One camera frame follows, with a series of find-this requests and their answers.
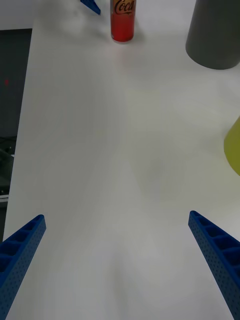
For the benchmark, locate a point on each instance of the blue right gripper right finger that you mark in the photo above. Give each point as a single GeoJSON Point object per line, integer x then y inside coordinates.
{"type": "Point", "coordinates": [220, 257]}

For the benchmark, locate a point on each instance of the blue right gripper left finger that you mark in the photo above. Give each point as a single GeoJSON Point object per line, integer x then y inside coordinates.
{"type": "Point", "coordinates": [22, 252]}

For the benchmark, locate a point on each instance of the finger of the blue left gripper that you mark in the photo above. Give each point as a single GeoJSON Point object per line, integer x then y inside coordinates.
{"type": "Point", "coordinates": [92, 5]}

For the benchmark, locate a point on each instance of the red drink can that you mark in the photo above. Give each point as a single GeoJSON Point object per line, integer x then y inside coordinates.
{"type": "Point", "coordinates": [122, 22]}

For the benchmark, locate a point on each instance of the yellow-green plastic waste bin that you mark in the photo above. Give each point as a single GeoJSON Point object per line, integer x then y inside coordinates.
{"type": "Point", "coordinates": [233, 147]}

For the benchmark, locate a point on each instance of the grey plastic waste bin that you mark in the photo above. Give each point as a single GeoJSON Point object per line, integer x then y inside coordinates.
{"type": "Point", "coordinates": [215, 35]}

